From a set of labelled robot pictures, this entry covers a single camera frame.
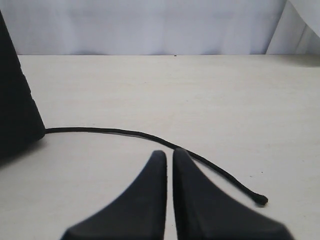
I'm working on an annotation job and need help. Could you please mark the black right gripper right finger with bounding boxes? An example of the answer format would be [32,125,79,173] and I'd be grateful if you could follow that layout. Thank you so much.
[172,148,294,240]

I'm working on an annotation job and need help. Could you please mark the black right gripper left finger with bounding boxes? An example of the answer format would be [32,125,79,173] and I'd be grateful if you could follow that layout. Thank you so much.
[62,150,167,240]

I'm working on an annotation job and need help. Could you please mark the black braided rope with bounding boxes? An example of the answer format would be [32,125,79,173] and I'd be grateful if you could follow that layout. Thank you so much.
[44,127,269,206]

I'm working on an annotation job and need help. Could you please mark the black plastic carrying case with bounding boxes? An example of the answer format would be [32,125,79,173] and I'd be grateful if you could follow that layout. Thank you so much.
[0,15,46,159]

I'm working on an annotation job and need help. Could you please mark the white backdrop curtain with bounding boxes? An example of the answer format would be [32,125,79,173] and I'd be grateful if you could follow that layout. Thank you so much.
[0,0,320,55]

